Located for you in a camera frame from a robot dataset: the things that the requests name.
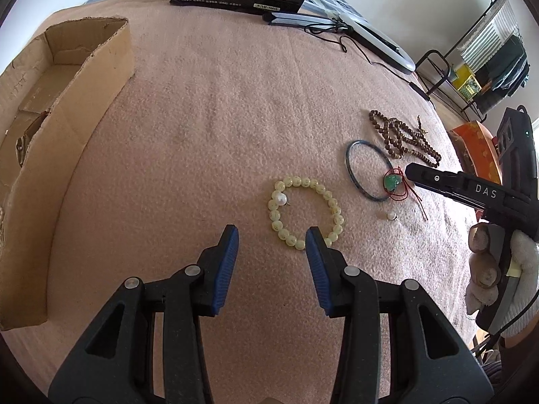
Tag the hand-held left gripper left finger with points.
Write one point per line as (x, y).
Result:
(225, 269)

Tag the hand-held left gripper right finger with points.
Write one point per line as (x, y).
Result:
(316, 269)

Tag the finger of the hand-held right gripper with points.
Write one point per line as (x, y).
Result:
(446, 183)

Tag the dark blue bangle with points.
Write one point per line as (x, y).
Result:
(349, 164)

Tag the cardboard box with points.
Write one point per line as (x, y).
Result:
(38, 219)

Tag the person's right hand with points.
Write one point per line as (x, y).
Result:
(482, 273)

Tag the orange box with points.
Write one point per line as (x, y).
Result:
(478, 147)

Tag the yellow green box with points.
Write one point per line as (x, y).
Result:
(467, 82)

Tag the dark hanging clothing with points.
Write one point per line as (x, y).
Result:
(507, 67)

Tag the black metal clothes rack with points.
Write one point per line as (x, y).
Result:
(431, 57)

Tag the striped hanging cloth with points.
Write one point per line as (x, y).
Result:
(490, 33)

